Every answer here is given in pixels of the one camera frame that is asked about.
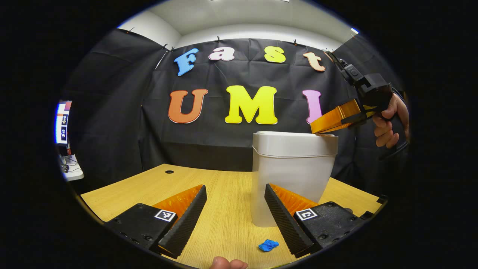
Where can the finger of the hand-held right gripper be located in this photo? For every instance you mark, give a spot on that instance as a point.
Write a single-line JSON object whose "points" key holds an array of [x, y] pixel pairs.
{"points": [[336, 117]]}

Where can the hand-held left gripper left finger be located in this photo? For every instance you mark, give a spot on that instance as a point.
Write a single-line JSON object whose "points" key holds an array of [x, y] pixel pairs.
{"points": [[186, 223]]}

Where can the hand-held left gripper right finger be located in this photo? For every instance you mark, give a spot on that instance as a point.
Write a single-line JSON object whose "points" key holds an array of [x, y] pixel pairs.
{"points": [[285, 223]]}

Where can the blue paper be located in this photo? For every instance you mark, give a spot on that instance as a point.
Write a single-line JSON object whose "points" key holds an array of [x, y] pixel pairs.
{"points": [[268, 245]]}

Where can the white desktop garbage bin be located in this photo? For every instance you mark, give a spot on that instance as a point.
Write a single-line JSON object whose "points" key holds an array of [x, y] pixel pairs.
{"points": [[291, 164]]}

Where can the wooden desktop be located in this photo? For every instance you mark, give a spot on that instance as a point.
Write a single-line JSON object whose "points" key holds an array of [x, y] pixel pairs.
{"points": [[224, 194]]}

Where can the small ceiling light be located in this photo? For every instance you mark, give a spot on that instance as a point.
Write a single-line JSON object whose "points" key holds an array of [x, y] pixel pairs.
{"points": [[354, 30]]}

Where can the white side table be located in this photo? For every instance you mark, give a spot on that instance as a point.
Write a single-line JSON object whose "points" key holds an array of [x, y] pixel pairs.
{"points": [[73, 170]]}

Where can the black backdrop cloth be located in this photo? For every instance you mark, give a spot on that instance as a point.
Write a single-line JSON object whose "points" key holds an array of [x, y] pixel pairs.
{"points": [[112, 104]]}

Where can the computer monitor screen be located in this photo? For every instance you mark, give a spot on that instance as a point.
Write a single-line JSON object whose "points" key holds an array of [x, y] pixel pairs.
{"points": [[62, 123]]}

